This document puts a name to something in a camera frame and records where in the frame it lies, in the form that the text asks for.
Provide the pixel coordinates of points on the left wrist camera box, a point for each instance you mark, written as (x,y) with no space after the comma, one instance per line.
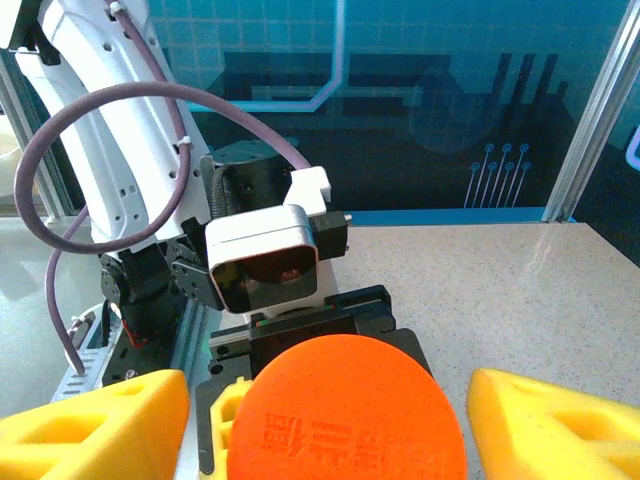
(260,240)

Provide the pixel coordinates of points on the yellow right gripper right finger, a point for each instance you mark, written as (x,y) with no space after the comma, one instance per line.
(500,425)

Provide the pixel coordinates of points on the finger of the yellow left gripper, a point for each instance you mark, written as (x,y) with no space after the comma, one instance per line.
(227,410)

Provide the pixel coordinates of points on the orange bottle lid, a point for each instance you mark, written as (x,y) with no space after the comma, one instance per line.
(345,390)

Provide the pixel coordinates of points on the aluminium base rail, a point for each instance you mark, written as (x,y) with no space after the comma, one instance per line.
(192,340)

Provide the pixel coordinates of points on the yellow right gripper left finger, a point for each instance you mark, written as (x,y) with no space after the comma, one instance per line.
(160,430)

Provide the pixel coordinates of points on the aluminium left frame post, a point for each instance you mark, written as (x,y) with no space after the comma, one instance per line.
(590,115)

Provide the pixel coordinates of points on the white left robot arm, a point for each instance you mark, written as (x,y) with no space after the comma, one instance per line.
(100,125)

